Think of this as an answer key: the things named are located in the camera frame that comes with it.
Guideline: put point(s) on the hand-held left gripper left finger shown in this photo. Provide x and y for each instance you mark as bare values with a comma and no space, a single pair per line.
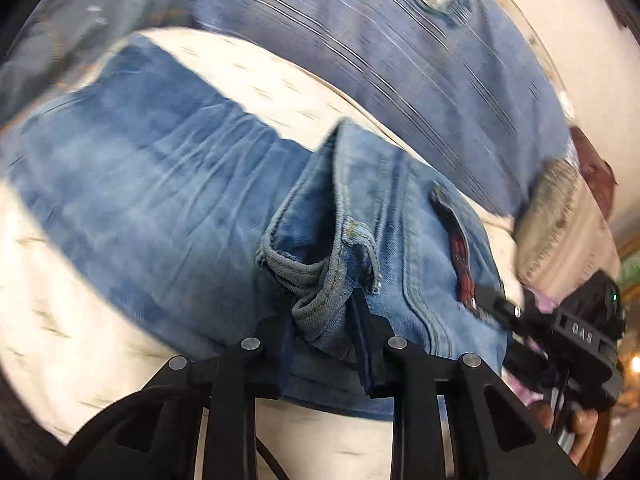
287,360

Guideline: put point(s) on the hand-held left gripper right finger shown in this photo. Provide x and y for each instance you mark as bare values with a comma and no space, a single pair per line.
364,355

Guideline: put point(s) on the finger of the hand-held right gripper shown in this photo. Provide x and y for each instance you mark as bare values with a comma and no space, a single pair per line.
525,365
502,307

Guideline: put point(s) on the blue denim pants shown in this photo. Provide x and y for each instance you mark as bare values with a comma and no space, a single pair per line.
165,200

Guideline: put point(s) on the person's right hand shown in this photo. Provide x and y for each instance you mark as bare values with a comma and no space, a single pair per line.
582,425

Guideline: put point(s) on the beige woven pillow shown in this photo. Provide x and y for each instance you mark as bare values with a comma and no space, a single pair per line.
565,230

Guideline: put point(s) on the maroon cushion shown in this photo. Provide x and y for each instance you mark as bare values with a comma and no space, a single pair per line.
595,170

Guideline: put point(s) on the white patterned bedsheet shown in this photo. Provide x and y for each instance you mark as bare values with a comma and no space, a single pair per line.
75,320

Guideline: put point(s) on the ripped light blue jeans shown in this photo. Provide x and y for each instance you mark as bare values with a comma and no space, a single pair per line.
360,50

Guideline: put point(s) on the grey blue cloth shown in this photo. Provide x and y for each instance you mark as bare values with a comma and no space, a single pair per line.
75,35

